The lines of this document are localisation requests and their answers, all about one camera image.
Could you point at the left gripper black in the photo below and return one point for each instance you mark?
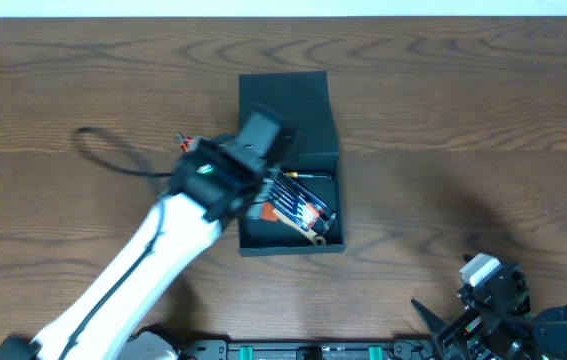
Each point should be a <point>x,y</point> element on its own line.
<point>267,187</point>

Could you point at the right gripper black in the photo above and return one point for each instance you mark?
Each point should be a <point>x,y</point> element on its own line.
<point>478,327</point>

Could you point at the orange scraper with wooden handle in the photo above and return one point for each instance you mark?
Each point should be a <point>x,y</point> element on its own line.
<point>270,213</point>

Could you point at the black yellow screwdriver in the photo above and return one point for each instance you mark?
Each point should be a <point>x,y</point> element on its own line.
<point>324,176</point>

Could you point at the blue precision screwdriver set case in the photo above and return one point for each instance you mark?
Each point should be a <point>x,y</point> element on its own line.
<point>294,201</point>

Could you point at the small claw hammer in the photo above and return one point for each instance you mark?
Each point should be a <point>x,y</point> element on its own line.
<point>324,223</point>

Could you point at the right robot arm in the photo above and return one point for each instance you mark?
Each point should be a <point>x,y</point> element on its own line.
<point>548,330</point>

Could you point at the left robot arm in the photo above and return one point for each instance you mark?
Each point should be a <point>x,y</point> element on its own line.
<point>99,323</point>

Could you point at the black open gift box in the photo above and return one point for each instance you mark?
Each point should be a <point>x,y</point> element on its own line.
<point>302,99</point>

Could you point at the red handled pliers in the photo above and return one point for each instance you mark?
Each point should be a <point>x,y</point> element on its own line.
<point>187,143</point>

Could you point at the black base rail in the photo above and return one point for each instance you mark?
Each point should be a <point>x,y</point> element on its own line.
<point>266,350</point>

